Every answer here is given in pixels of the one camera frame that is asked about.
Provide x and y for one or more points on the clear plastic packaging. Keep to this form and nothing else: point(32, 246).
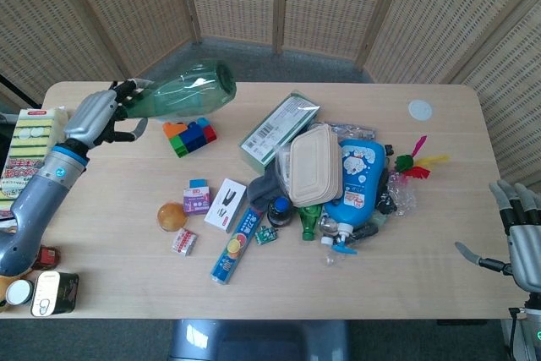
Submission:
point(355, 129)

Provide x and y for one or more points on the colourful toy block stack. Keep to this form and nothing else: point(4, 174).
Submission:
point(190, 137)

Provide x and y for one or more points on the small clear plastic cup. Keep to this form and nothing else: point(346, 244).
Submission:
point(334, 258)

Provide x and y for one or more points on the small green bottle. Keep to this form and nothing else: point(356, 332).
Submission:
point(309, 221)

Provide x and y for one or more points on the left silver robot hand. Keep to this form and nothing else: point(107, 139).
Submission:
point(91, 118)

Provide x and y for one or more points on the green spray bottle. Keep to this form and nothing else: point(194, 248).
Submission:
point(190, 90)

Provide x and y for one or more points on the white stapler box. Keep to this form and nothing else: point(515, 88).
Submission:
point(225, 205)

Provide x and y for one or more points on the red white candy pack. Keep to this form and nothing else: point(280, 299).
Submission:
point(185, 242)

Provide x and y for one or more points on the colourful feather shuttlecock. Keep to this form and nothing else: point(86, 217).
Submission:
point(416, 164)

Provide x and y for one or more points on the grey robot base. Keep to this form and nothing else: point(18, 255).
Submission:
point(258, 342)

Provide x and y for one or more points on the dark tin can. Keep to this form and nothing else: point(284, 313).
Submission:
point(53, 293)

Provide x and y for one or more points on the blue cling film box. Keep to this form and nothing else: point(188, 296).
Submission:
point(236, 247)

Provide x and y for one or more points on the jar with white lid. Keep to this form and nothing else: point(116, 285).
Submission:
point(19, 292)

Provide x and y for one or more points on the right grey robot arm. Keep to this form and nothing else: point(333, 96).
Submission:
point(530, 327)

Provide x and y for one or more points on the blue cartoon bottle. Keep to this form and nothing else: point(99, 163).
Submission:
point(359, 183)

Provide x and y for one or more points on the small purple box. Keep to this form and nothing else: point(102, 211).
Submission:
point(197, 200)

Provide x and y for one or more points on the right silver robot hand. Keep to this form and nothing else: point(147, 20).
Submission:
point(524, 251)

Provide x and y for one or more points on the yellow sponge pack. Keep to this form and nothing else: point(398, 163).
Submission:
point(27, 141)

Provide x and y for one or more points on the clear glass bulb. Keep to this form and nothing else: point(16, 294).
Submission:
point(327, 225)

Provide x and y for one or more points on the clear crinkled plastic bag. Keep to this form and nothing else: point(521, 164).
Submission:
point(401, 196)

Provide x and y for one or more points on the green box with barcode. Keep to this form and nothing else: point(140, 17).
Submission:
point(274, 132)

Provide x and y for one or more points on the blue plastic nozzle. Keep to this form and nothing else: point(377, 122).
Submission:
point(344, 247)

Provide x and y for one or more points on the beige lunch box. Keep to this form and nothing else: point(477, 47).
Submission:
point(315, 164)

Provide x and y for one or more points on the dark green cylinder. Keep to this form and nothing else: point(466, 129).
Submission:
point(364, 231)

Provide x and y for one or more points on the black plastic item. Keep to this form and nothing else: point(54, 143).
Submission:
point(385, 202)

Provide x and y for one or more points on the red label jar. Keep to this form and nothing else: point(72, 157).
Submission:
point(48, 256)

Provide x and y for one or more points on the small green packet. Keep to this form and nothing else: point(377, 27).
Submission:
point(266, 235)

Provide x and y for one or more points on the grey cloth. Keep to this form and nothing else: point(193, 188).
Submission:
point(262, 192)

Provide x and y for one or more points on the white round table cap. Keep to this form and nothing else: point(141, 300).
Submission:
point(421, 109)

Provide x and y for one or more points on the dark ink bottle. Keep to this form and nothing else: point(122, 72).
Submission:
point(279, 213)

